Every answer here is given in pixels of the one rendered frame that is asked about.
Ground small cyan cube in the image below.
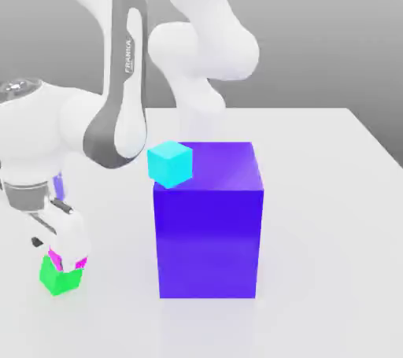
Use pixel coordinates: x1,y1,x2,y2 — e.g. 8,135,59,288
146,140,194,190

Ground small green cube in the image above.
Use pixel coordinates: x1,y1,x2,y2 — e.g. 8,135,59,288
39,254,83,297

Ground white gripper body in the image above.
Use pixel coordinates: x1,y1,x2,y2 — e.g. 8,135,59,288
24,198,92,271

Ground small magenta cube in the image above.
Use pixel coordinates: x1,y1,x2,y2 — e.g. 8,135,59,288
47,247,88,271

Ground large blue box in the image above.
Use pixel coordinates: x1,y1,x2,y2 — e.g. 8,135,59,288
153,141,264,300

